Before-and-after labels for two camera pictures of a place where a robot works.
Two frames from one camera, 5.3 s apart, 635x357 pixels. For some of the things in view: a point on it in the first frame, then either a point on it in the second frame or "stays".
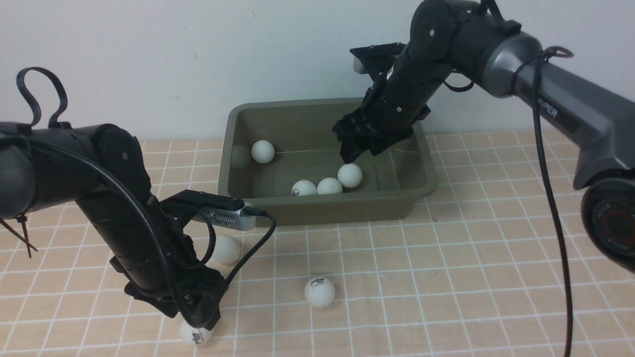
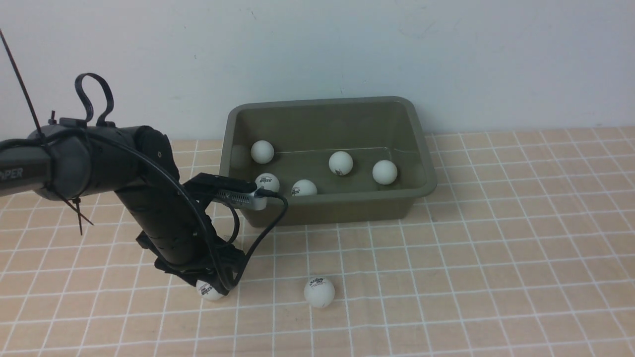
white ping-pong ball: (303, 187) stays
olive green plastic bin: (302, 136) stays
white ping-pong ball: (329, 186) to (341, 163)
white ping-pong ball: (262, 151) stays
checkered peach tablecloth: (467, 273) stays
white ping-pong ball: (349, 175) to (384, 172)
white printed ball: (194, 336) to (268, 181)
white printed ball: (319, 292) stays
